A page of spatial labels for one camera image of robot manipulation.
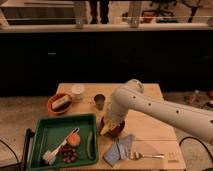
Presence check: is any yellow banana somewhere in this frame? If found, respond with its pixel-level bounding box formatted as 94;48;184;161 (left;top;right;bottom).
100;122;117;135

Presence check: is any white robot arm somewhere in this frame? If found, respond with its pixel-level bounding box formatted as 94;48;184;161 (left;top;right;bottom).
107;79;213;145

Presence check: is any purple bowl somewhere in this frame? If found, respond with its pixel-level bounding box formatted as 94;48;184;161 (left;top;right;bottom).
99;119;125;137

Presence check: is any sandwich piece in bowl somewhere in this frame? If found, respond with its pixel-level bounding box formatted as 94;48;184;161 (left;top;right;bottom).
52;95;71;110

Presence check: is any orange bowl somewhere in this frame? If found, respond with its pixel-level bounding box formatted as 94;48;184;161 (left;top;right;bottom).
47;93;72;115

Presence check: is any dark grey cup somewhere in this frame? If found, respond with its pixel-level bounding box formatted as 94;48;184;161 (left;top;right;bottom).
94;94;105;110

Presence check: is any white cup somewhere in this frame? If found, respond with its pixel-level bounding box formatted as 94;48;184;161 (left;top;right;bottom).
71;84;85;100

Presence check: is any orange fruit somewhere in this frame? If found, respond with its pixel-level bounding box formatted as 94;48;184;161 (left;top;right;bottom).
67;133;81;147

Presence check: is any green cucumber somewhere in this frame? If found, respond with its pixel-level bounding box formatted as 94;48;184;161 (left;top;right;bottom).
87;132;93;160

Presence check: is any blue grey cloth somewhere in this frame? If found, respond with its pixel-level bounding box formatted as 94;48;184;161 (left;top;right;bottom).
103;134;134;167

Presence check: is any green plastic tray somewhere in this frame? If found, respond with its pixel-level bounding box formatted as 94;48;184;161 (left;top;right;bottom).
28;113;99;171

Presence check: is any metal spoon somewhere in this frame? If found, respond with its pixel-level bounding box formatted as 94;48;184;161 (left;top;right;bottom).
129;152;164;160

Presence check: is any red grapes bunch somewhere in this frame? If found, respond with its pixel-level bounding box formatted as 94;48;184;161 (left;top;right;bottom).
60;145;77;163

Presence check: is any black clamp stand left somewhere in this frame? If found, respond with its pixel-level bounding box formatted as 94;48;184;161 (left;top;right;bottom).
20;129;35;171

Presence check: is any white dish brush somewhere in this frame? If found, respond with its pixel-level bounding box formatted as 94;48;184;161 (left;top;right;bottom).
42;127;81;166

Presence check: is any black cable right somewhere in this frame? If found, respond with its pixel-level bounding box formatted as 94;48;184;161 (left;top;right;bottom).
179;135;213;171

